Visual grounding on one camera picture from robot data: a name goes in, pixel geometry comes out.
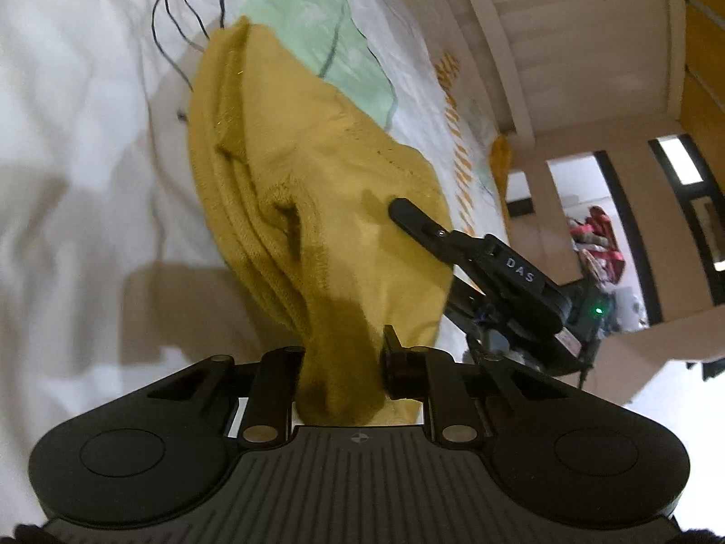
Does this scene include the yellow knit garment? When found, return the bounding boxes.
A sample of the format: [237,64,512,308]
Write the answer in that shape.
[187,16,454,428]

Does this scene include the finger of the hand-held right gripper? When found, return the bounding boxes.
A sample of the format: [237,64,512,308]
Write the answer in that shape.
[388,198,474,264]
[443,275,495,344]

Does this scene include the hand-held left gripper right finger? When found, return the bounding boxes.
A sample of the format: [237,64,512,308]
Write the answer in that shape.
[381,325,568,446]

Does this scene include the cream wooden bed frame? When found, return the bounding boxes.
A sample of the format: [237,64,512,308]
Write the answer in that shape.
[391,0,725,409]

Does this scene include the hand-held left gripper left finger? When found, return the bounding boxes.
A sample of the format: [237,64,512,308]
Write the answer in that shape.
[146,347,307,450]

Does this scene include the orange under sheet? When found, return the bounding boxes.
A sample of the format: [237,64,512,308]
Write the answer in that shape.
[488,135,515,196]

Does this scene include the white printed bedsheet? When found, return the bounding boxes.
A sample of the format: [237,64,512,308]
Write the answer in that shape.
[0,0,513,528]

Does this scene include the pile of red clothes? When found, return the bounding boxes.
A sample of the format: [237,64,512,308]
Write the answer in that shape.
[568,205,628,285]

